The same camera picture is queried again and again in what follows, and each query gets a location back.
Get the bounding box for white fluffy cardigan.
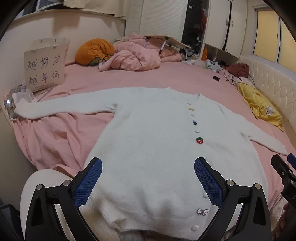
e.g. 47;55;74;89
16;87;287;240

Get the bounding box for folding lap desk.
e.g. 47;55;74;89
145;35;191;54

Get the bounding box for person's white knit leg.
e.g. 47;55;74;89
20;169;82;240

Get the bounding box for yellow pillow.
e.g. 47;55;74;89
237;83;283;131

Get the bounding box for white padded headboard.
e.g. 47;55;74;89
238;55;295;130

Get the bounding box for pink bed sheet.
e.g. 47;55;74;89
10;58;296;209

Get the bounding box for dark red cloth bundle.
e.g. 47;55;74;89
228;63;250;78

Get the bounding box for small black box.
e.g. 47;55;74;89
213;75;220;81

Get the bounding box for window with yellow panes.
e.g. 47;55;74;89
253;10;295;72

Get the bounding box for white wardrobe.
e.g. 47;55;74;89
125;1;247;58

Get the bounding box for white paper bag with writing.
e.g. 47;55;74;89
23;38;71;92

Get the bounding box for orange plush pillow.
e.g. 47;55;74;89
75;38;115;66

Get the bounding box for pink crumpled duvet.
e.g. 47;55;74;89
98;33;182;72

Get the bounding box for cream curtain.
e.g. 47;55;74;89
63;0;130;18

